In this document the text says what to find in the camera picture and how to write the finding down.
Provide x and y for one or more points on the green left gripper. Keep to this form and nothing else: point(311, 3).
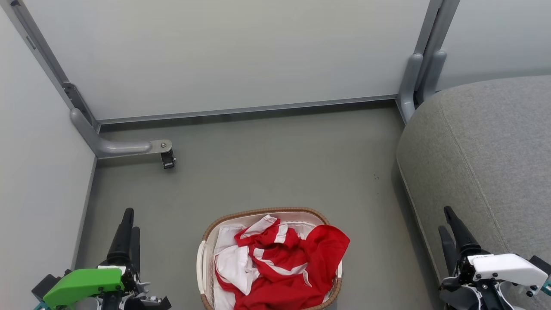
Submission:
point(82, 284)

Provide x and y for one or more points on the grey rounded partition foot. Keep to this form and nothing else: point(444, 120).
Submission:
point(409, 86)
point(434, 73)

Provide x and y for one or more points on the grey partition foot bar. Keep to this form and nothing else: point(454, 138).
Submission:
point(116, 147)

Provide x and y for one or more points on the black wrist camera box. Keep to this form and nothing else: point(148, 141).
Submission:
point(542, 265)
point(45, 285)

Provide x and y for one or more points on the grey partition double post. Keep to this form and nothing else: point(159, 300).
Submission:
point(437, 26)

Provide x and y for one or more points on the grey partition bottom rail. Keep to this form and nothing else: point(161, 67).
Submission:
point(245, 110)

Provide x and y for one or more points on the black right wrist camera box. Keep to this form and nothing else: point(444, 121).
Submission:
point(542, 265)

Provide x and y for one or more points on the wicker-rimmed white laundry basket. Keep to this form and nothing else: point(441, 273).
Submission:
point(203, 262)

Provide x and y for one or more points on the grey partition corner post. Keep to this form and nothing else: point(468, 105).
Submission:
point(38, 47)

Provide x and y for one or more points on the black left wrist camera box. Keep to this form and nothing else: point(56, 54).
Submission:
point(45, 285)

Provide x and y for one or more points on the black caster wheel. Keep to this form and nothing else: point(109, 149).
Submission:
point(168, 160)

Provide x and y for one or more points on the grey upholstered seat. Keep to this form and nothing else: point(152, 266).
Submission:
point(495, 150)

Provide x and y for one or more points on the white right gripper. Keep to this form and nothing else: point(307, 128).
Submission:
point(503, 267)

